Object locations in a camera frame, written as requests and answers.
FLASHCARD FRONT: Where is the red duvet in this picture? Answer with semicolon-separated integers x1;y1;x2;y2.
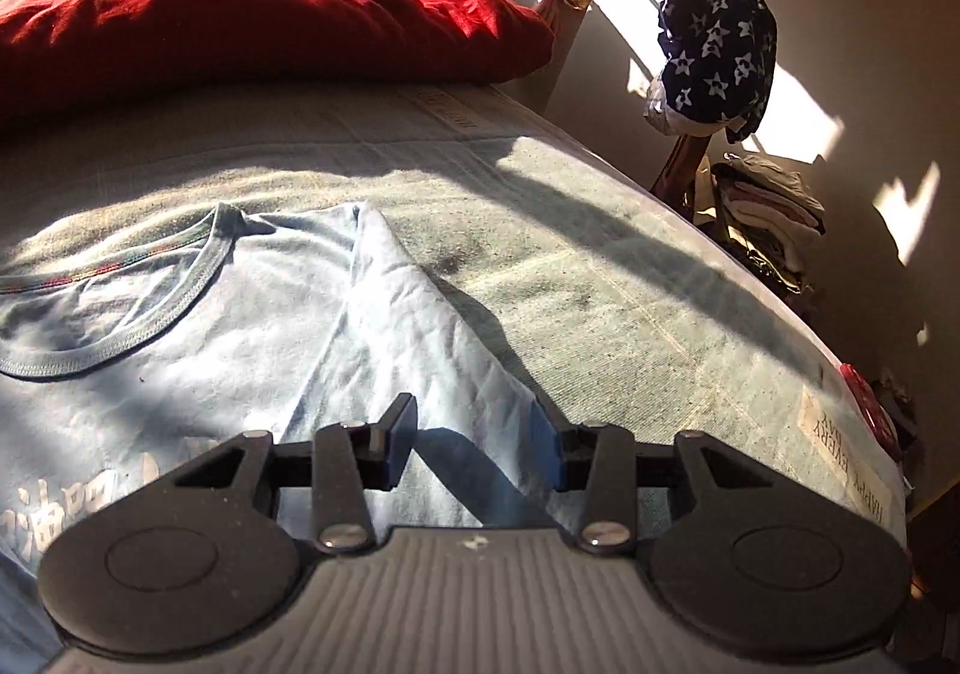
0;0;557;136

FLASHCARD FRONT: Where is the dark star print garment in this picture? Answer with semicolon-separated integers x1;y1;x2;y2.
647;0;779;144

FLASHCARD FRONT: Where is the grey bed sheet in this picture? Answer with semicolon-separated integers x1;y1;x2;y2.
0;80;914;674

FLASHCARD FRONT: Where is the wooden chair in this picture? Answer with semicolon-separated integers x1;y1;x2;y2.
651;132;715;211

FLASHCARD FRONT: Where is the red printed bag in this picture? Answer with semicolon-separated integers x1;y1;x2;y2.
838;362;906;466

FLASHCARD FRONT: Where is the light blue cartoon print shirt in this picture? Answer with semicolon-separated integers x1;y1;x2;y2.
0;200;595;674

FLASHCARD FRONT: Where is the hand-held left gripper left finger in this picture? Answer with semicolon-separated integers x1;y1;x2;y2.
169;392;419;556

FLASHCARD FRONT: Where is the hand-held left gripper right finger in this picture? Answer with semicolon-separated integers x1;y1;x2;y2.
528;399;773;557

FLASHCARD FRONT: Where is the pile of folded clothes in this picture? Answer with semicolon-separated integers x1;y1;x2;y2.
707;151;827;294

